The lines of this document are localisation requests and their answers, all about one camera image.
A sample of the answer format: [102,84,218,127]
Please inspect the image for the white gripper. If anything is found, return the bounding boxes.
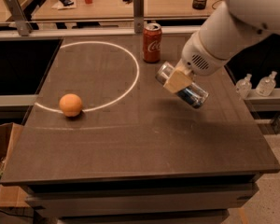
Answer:
[162,31,231,94]

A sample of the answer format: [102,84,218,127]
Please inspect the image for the silver blue redbull can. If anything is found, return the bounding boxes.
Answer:
[156,62,209,109]

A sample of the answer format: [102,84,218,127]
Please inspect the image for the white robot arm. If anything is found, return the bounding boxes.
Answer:
[164,0,280,93]

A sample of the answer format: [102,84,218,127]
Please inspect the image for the red coca-cola can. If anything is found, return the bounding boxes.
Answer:
[143,23,162,63]

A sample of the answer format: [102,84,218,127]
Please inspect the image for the clear small bottle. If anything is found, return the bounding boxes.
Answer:
[256,71,277,97]
[236,74,252,99]

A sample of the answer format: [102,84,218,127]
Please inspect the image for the black mesh cup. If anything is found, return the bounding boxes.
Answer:
[192,0,207,9]

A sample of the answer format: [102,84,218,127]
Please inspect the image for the orange fruit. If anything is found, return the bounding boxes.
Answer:
[59,93,82,117]

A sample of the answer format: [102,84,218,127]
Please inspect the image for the wooden desk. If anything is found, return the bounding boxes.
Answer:
[33,0,219,21]

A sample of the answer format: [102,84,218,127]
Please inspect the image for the cardboard box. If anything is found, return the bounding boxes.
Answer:
[0,123,28,208]

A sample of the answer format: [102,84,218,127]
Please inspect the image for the black cable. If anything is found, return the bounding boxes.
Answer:
[210,0,225,11]

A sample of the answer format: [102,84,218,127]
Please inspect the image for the grey metal bracket middle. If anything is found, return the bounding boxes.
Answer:
[133,0,144,34]

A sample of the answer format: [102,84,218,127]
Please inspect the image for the grey metal bracket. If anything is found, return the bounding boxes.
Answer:
[5,0,32,36]
[133,0,144,34]

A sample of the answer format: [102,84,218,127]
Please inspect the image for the grey metal bracket left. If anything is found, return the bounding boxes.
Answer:
[5,0,32,36]

